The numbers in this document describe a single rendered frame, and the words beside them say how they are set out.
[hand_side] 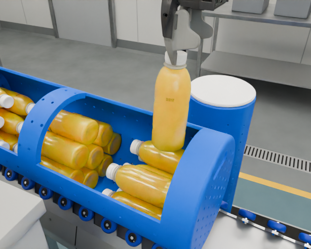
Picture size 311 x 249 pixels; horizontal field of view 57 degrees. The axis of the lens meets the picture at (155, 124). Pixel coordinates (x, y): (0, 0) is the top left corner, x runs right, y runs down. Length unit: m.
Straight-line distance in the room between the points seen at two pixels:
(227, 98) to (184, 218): 0.70
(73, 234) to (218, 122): 0.66
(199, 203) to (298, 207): 1.78
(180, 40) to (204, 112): 0.70
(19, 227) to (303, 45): 3.76
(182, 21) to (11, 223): 0.46
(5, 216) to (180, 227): 0.32
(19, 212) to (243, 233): 0.54
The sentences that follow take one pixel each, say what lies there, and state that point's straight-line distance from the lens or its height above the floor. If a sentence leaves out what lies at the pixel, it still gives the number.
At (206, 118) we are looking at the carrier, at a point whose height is 0.97.
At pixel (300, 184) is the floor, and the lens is 2.46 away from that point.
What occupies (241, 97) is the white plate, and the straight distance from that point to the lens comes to 1.19.
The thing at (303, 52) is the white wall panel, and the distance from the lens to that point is 4.04.
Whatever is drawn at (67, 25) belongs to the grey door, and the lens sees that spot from 5.29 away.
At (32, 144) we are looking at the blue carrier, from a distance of 0.74.
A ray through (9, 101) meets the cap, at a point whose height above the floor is 1.15.
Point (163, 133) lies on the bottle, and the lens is 0.55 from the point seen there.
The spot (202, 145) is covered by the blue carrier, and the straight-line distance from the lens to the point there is 0.58.
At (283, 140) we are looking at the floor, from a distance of 2.87.
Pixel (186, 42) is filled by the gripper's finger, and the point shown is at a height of 1.44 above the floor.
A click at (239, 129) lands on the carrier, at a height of 0.92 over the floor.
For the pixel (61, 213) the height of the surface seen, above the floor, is 0.92.
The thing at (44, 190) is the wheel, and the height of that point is 0.97.
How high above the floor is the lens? 1.59
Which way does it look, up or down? 34 degrees down
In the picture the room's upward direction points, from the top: straight up
